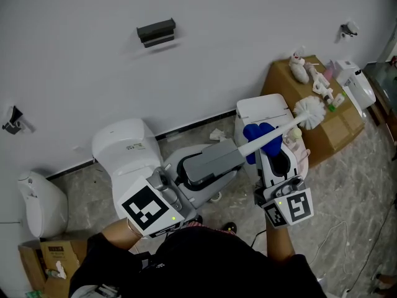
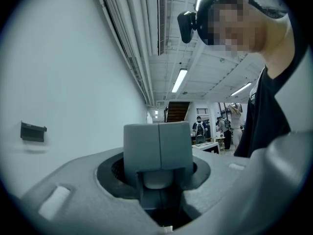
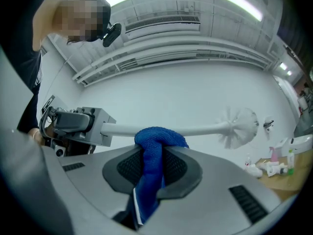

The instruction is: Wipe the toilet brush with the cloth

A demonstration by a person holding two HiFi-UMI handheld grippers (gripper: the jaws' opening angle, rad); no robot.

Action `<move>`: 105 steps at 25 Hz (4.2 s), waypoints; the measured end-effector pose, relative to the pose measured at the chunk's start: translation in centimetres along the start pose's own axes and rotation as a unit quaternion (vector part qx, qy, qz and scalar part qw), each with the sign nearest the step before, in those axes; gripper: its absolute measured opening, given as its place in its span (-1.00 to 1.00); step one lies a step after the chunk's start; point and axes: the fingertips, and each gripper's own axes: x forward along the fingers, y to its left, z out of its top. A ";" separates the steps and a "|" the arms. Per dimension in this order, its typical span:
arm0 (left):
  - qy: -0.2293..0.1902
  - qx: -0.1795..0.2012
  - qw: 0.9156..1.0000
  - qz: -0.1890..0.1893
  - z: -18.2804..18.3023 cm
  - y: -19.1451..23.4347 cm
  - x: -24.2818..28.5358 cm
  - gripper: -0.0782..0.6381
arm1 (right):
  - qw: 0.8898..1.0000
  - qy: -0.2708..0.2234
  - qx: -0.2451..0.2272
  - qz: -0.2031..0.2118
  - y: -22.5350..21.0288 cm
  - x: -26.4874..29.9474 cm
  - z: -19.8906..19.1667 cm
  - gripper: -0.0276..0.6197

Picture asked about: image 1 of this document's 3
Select person's left forearm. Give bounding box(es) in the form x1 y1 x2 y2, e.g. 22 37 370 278
102 217 146 251

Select small wall paper roll holder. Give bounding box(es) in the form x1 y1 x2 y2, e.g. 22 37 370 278
339 22 359 39

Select dark glass counter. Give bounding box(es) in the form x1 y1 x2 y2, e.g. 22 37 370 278
363 61 397 105

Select clear bottle green base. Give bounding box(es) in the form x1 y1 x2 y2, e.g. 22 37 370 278
328 93 346 113

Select white plush toy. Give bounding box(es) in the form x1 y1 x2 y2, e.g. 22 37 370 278
288 54 310 84

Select white plastic toy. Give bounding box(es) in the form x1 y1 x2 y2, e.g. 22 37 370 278
305 62 335 102

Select torn brown cardboard box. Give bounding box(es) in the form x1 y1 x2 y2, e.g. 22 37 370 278
17 239 89 298

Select white urinal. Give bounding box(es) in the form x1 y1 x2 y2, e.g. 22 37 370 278
17 170 69 239

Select pale pink fabric straps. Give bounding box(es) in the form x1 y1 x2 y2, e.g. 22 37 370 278
283 135 311 167

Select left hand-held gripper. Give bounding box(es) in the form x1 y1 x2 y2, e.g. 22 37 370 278
117 144 244 239

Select white toilet with black button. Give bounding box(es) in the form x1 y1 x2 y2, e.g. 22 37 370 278
334 59 377 117

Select white toilet with tank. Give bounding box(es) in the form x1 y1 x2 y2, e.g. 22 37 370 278
91 118 224 220

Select long black cable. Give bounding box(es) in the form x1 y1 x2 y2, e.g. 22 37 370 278
347 197 397 291

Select clear bottle pale green cap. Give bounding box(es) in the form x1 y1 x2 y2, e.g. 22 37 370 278
283 127 303 145

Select pink spray bottle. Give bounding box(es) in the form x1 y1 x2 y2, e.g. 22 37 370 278
324 60 336 81

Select black wall shelf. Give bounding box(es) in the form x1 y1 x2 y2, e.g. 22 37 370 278
136 17 177 48

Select black wall paper holder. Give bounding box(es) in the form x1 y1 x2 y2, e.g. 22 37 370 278
1 105 29 135

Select large brown cardboard box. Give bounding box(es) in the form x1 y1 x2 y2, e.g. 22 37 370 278
260 54 366 169

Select person in black shirt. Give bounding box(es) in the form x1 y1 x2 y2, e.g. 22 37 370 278
68 227 328 298

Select blue knitted cleaning cloth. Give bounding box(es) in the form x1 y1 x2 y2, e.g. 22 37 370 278
243 122 283 158

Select white toilet brush grey handle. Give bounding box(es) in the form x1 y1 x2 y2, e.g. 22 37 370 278
182 95 326 186

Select crumpled white tissue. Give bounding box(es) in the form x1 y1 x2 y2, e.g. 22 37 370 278
55 261 68 281

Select black floor cable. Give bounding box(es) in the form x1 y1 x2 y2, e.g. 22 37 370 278
249 228 267 248

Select crumpled white paper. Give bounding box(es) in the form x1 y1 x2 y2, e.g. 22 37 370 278
209 128 229 142

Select person's red checked trousers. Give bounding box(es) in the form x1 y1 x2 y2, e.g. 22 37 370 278
185 220 236 234

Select white tankless smart toilet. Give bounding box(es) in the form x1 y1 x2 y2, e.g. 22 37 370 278
234 93 311 179

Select person's right forearm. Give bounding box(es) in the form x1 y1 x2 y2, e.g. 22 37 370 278
265 225 295 262

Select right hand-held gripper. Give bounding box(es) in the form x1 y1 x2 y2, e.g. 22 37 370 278
253 147 314 229

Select white floor cable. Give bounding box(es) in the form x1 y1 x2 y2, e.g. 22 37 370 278
310 220 350 265

